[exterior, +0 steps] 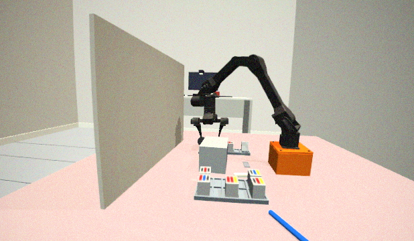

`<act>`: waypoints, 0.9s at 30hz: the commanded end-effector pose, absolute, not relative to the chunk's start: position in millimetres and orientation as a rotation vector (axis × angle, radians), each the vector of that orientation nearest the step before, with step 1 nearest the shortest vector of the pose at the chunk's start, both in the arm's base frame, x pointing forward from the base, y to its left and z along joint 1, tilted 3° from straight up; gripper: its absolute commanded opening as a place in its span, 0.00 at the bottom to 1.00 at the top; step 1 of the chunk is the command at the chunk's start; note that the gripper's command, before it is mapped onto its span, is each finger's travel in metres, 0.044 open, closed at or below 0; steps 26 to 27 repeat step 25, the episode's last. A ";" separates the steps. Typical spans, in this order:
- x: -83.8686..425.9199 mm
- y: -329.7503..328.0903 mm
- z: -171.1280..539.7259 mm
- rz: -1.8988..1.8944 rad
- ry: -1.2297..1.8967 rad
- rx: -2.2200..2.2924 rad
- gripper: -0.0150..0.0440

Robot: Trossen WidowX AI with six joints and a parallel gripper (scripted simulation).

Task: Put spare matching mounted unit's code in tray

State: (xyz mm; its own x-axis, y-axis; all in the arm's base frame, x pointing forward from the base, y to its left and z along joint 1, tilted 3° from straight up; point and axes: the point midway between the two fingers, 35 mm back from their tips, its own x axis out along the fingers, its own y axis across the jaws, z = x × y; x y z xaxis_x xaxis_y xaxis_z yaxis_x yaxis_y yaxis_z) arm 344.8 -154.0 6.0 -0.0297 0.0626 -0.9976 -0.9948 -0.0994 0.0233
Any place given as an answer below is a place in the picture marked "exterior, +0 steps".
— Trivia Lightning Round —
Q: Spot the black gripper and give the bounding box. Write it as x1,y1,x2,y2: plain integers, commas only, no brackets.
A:
191,107,228,138

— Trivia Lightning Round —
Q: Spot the blue rod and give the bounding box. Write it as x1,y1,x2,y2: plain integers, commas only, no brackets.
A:
269,210,308,241

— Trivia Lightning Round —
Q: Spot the beige flat panel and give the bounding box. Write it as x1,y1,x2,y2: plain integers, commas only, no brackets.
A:
89,13,184,210

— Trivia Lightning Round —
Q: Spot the dark grey short cylinder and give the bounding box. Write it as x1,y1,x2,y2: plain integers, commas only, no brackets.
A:
198,137,205,145

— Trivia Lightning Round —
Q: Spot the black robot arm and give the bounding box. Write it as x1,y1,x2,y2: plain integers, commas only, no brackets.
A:
190,54,300,149

